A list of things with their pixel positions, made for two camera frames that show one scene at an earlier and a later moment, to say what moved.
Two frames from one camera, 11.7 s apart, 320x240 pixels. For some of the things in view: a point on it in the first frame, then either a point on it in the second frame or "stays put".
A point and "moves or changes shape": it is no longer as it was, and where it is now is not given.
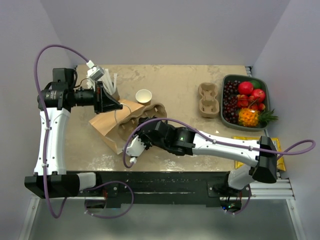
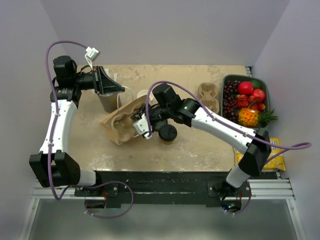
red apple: x=245 y=88 stays put
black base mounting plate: x=162 y=189 stays put
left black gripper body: x=98 y=97 to x=95 y=78
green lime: x=257 y=84 stays put
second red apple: x=258 y=94 stays put
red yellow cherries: x=250 y=102 stays put
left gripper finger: x=109 y=103 to x=107 y=85
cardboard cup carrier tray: x=209 y=104 stays put
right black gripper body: x=148 y=142 to x=157 y=115
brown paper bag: x=107 y=123 moves or changes shape
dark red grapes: x=230 y=109 stays put
